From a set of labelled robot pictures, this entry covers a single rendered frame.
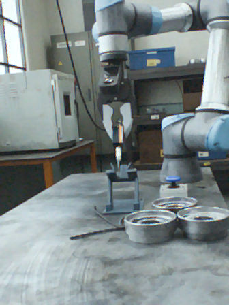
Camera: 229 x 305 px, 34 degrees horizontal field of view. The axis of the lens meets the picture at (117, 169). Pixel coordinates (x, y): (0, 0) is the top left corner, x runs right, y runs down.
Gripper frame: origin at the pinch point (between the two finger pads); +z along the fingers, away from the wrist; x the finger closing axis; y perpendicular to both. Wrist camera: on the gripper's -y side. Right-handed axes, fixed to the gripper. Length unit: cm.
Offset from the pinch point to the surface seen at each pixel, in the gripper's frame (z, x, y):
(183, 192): 16.1, -15.8, 0.6
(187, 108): -4, -36, 328
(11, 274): 20.0, 14.9, -39.0
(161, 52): -67, -12, 333
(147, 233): 17.5, -7.6, -27.2
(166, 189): 15.4, -11.4, 1.6
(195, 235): 18.9, -16.8, -25.0
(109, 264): 19.9, -1.3, -35.9
